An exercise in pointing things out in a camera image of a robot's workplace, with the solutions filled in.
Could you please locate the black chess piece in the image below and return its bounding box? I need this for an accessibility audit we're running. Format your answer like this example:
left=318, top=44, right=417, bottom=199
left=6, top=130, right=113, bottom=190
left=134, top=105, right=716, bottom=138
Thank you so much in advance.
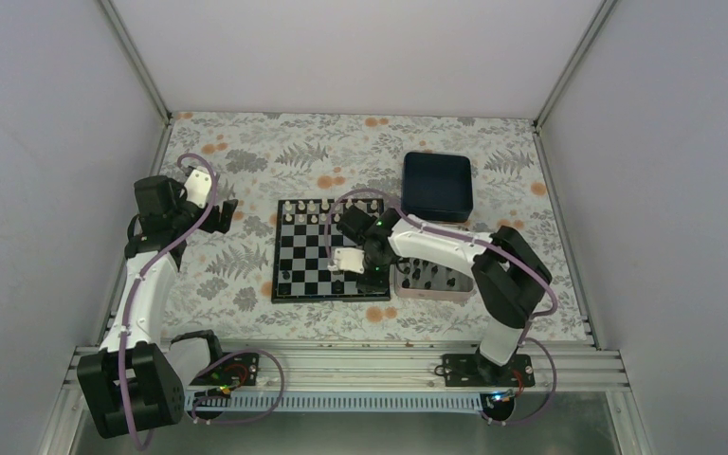
left=331, top=281, right=344, bottom=295

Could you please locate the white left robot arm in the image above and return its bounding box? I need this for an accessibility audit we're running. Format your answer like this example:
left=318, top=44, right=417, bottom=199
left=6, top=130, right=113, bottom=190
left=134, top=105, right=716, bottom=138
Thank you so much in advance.
left=77, top=168, right=237, bottom=439

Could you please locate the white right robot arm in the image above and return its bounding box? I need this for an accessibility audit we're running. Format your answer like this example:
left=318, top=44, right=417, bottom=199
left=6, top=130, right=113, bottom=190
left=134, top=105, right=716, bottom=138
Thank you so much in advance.
left=328, top=207, right=558, bottom=386

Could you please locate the white chess piece row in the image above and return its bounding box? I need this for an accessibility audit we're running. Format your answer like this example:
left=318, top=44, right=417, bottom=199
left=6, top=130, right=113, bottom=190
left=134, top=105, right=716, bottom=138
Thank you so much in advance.
left=278, top=198, right=384, bottom=225

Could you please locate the metal tin tray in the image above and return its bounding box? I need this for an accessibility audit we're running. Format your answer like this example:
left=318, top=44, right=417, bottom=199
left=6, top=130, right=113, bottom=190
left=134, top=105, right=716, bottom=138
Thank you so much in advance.
left=392, top=258, right=476, bottom=302

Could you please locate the black white chessboard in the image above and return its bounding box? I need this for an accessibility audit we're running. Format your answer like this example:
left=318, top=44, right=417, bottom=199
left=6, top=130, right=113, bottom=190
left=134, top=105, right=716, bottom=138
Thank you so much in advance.
left=271, top=206, right=391, bottom=304

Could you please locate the floral patterned table mat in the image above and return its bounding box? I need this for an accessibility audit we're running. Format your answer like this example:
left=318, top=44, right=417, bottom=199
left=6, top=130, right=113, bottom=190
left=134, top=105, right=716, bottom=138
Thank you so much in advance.
left=162, top=112, right=587, bottom=346

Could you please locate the dark blue tin lid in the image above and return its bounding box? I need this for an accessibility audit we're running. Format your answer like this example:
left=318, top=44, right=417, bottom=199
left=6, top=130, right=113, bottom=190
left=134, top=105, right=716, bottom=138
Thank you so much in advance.
left=401, top=152, right=474, bottom=223

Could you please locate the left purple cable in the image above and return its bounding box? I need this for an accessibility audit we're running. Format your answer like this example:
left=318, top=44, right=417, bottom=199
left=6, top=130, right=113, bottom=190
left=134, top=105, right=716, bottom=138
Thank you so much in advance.
left=118, top=153, right=220, bottom=452

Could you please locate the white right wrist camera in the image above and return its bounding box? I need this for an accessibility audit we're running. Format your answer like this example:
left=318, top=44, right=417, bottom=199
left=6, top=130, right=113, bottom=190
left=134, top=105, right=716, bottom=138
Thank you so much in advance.
left=328, top=247, right=365, bottom=274

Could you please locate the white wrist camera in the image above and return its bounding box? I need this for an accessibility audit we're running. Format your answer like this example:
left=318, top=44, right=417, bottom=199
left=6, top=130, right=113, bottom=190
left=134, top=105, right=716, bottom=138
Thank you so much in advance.
left=184, top=167, right=212, bottom=209
left=328, top=247, right=365, bottom=274

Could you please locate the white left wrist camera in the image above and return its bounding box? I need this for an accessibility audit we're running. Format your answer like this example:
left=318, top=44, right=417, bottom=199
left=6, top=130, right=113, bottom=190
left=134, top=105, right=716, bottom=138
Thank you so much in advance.
left=184, top=167, right=212, bottom=209

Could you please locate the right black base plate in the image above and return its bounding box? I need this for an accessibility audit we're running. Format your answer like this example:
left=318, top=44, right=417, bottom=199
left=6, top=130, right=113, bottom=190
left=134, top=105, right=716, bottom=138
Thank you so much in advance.
left=433, top=354, right=536, bottom=388

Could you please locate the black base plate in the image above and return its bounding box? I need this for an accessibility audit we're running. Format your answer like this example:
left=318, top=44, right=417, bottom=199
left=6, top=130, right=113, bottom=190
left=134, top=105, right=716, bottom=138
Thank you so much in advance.
left=433, top=354, right=536, bottom=388
left=190, top=353, right=260, bottom=394

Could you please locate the aluminium rail frame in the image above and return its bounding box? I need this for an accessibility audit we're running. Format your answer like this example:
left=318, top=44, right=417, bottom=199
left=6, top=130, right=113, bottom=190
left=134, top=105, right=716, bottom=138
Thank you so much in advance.
left=62, top=338, right=630, bottom=393

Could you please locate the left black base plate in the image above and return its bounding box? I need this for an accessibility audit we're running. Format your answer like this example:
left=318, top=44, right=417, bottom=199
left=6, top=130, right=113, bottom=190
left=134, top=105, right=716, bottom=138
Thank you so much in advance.
left=190, top=353, right=260, bottom=394

